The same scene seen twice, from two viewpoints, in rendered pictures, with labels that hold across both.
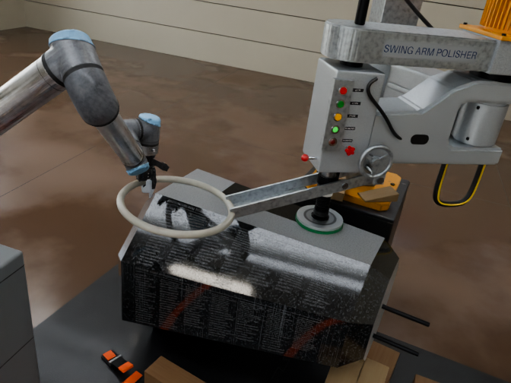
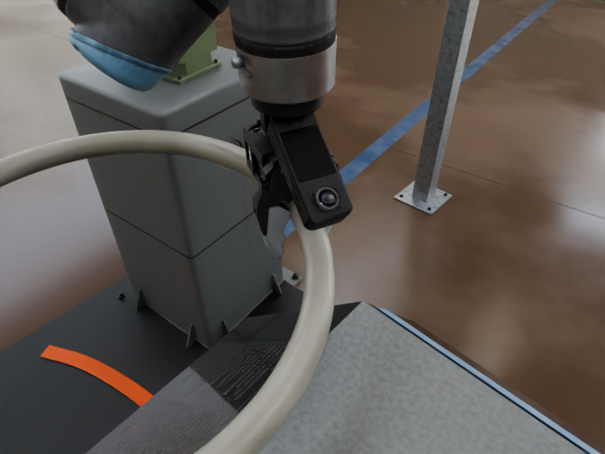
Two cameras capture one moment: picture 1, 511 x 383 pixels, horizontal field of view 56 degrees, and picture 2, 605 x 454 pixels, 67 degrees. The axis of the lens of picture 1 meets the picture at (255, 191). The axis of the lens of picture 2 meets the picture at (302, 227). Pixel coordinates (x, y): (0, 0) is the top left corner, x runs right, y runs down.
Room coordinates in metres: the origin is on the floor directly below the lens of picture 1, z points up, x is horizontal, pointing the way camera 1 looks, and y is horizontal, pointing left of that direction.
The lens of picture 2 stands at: (2.03, 0.10, 1.29)
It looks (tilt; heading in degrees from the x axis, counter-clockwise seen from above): 40 degrees down; 111
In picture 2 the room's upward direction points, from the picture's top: straight up
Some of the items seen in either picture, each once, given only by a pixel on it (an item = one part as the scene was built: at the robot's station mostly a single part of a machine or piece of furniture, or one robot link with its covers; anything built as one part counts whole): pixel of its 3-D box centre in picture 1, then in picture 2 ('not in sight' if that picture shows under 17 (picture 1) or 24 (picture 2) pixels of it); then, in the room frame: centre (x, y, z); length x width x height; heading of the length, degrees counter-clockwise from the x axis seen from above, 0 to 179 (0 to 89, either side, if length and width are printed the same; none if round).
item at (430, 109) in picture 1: (424, 127); not in sight; (1.99, -0.69, 1.35); 0.74 x 0.23 x 0.49; 106
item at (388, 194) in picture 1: (378, 194); not in sight; (2.40, -0.68, 0.80); 0.20 x 0.10 x 0.05; 108
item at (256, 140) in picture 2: (144, 165); (286, 137); (1.86, 0.49, 1.05); 0.09 x 0.08 x 0.12; 135
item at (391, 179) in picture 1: (354, 181); not in sight; (2.62, -0.59, 0.76); 0.49 x 0.49 x 0.05; 69
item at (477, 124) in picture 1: (479, 118); not in sight; (2.07, -0.94, 1.39); 0.19 x 0.19 x 0.20
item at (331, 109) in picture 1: (336, 115); not in sight; (1.77, -0.27, 1.42); 0.08 x 0.03 x 0.28; 106
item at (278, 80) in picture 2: (147, 148); (284, 65); (1.87, 0.48, 1.14); 0.10 x 0.09 x 0.05; 45
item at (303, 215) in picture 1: (319, 217); not in sight; (1.90, -0.31, 0.89); 0.21 x 0.21 x 0.01
